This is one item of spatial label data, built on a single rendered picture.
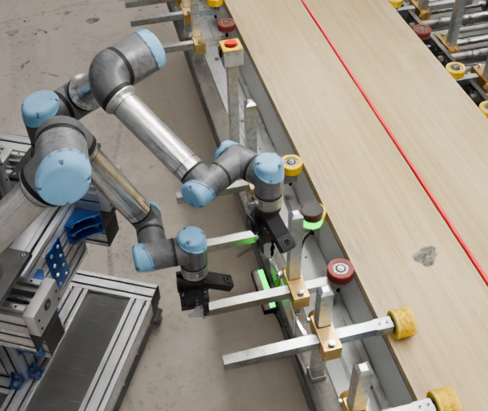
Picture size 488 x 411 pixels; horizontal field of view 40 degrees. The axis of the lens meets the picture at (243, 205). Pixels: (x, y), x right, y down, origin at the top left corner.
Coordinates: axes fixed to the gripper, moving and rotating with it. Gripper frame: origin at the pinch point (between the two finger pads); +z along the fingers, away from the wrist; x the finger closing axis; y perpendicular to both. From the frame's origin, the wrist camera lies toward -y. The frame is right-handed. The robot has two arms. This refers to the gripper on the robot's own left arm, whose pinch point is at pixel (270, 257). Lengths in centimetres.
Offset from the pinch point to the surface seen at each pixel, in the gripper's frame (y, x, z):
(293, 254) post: -1.6, -6.9, 1.9
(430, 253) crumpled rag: -20.8, -44.5, 8.6
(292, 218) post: -0.4, -6.5, -12.5
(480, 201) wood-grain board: -13, -75, 10
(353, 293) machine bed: -9.5, -26.3, 27.1
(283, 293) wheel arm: -3.8, -2.0, 14.6
